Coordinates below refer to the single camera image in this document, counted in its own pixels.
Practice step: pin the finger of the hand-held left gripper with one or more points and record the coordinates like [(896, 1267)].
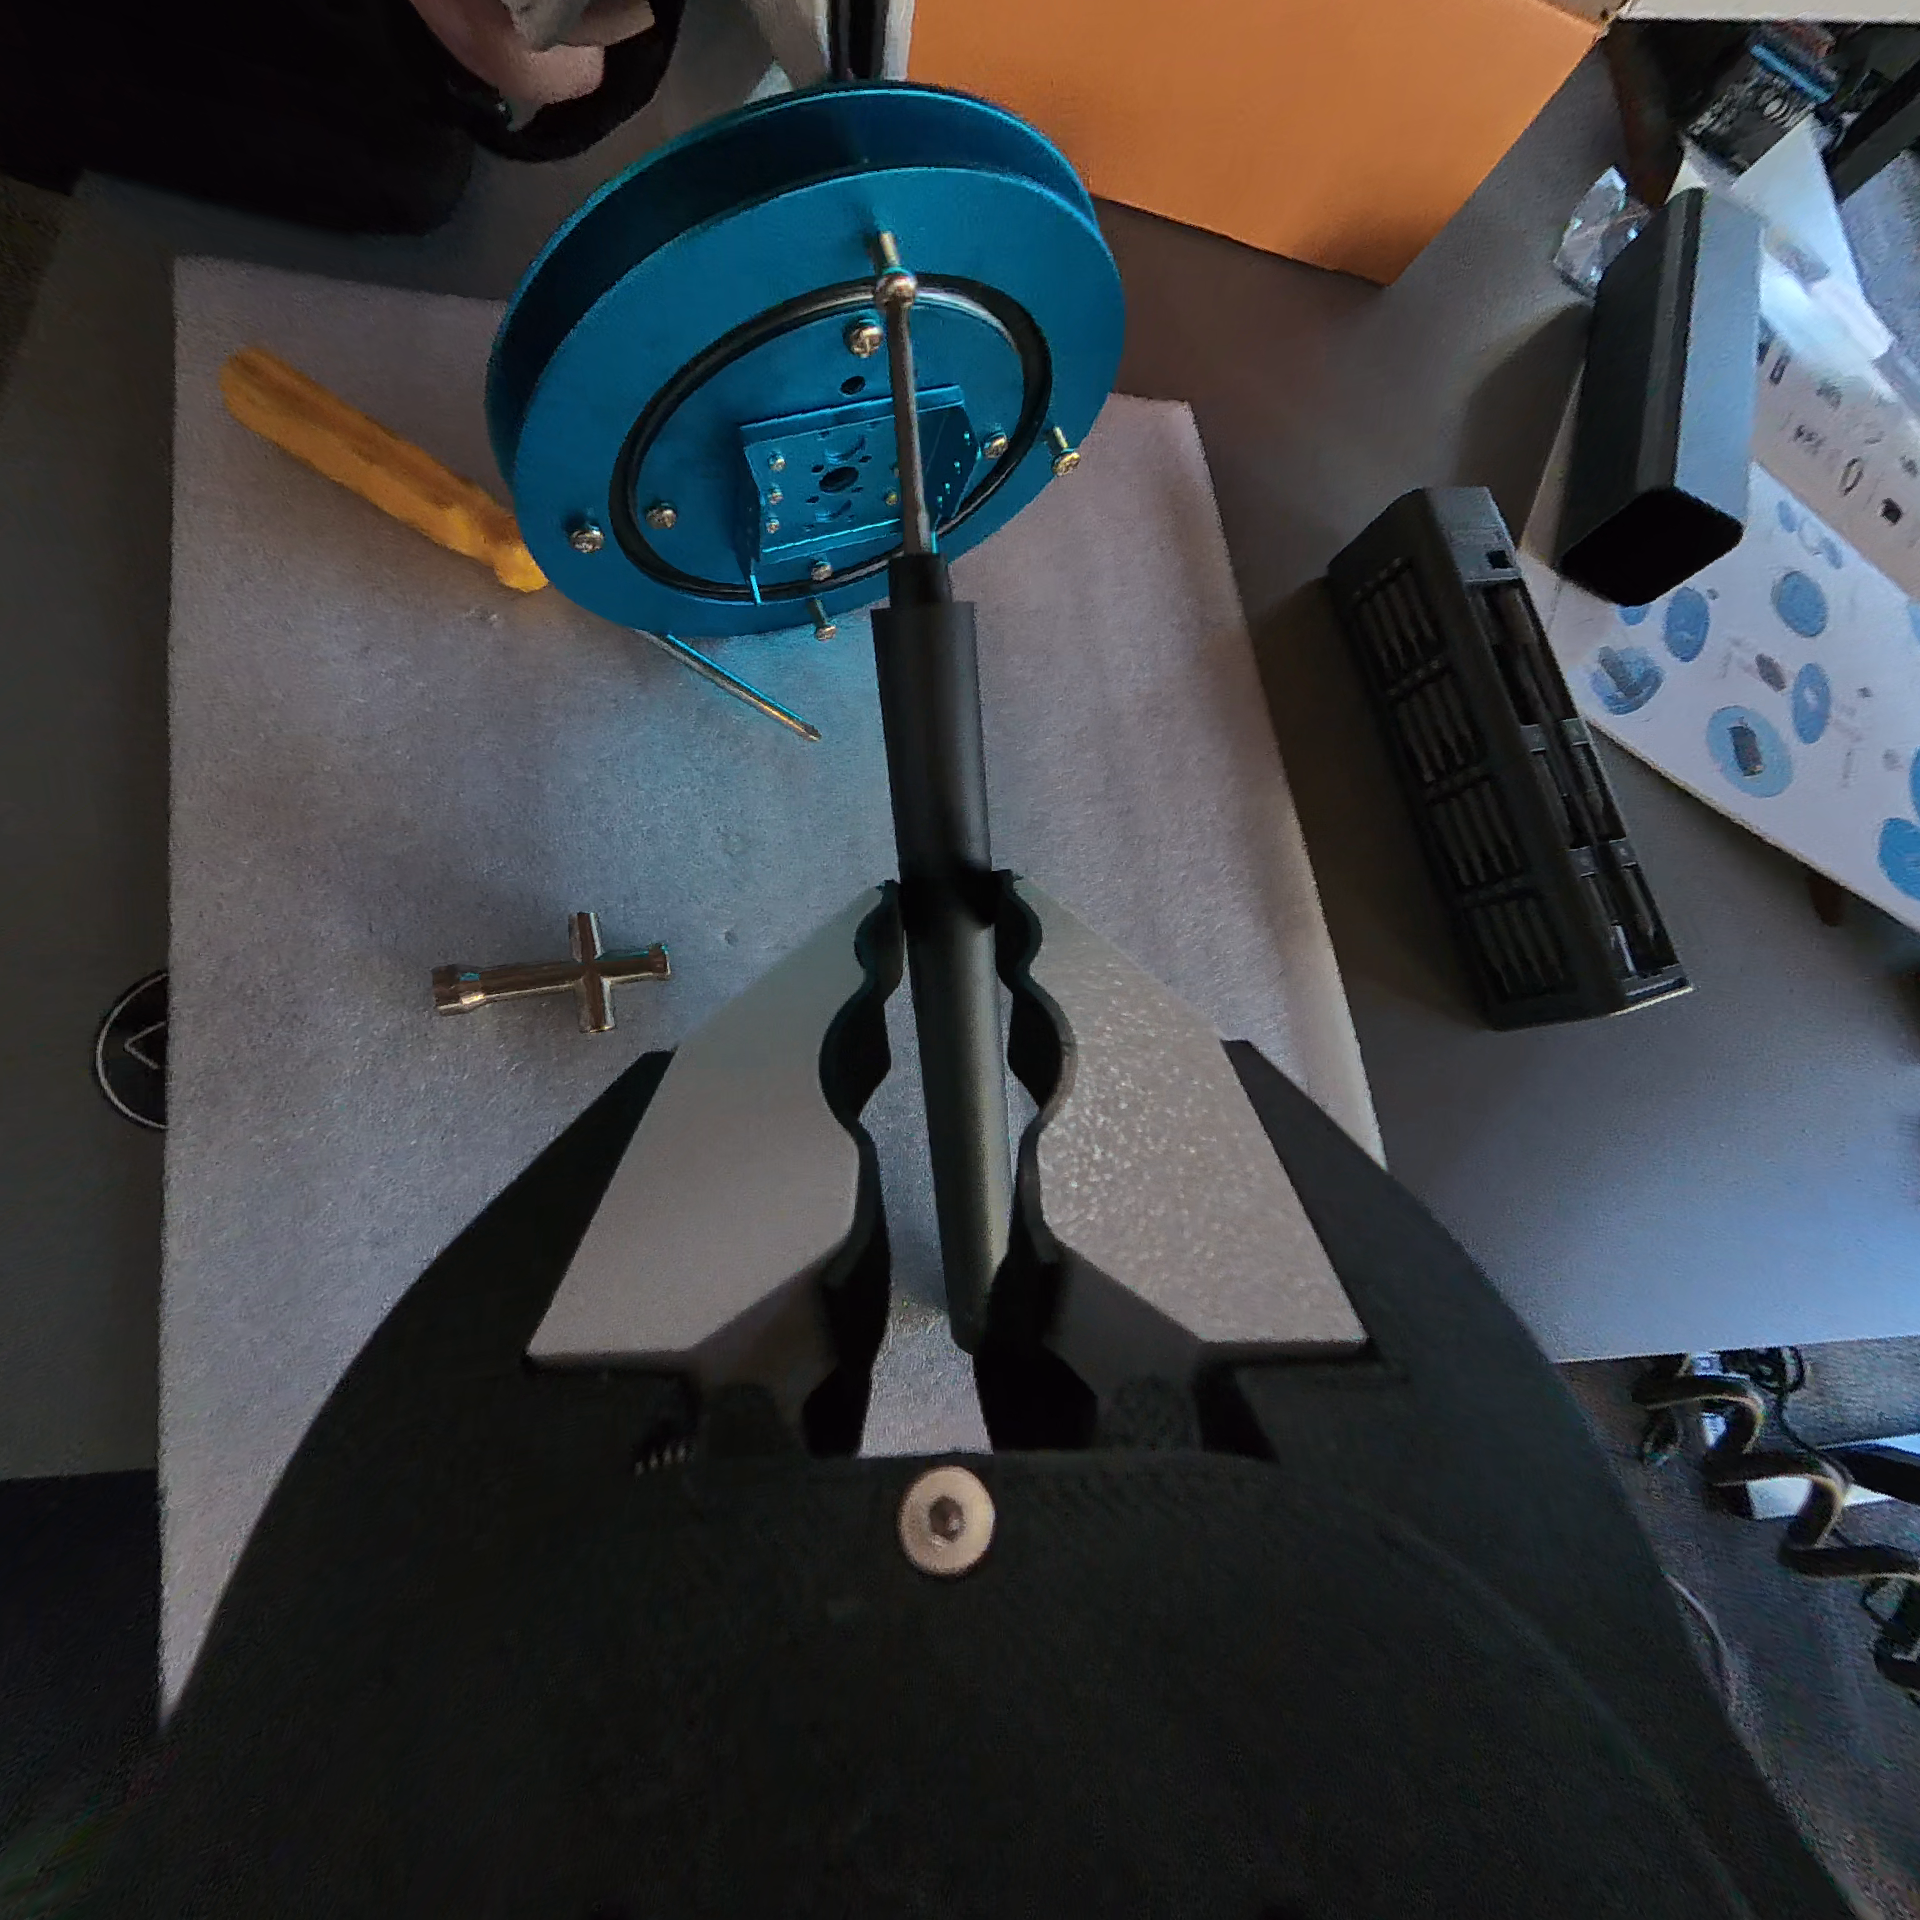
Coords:
[(893, 38)]

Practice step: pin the black screwdriver bit case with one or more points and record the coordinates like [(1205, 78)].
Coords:
[(1515, 780)]

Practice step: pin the silver cross wrench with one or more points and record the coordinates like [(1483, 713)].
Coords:
[(592, 974)]

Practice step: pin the orange cardboard box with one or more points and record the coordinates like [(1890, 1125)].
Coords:
[(1276, 119)]

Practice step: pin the black precision screwdriver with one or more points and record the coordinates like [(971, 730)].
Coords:
[(938, 751)]

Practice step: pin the printed instruction sheet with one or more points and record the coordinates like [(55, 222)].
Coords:
[(1800, 675)]

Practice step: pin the person's left hand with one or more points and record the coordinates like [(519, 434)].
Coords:
[(473, 38)]

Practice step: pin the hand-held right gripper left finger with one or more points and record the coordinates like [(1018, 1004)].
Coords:
[(705, 1201)]

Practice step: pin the white foam mat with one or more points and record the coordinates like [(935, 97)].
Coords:
[(376, 751)]

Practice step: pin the round black desk sticker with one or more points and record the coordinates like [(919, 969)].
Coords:
[(136, 1050)]

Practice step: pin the blue metal wheel assembly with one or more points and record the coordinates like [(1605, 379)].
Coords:
[(599, 377)]

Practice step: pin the small silver foil packet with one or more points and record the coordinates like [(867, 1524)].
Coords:
[(1597, 225)]

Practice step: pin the dark grey desk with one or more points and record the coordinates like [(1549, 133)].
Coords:
[(1651, 1172)]

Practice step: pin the black rectangular case sleeve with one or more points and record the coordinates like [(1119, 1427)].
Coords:
[(1651, 406)]

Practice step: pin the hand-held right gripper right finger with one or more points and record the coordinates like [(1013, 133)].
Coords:
[(1184, 1201)]

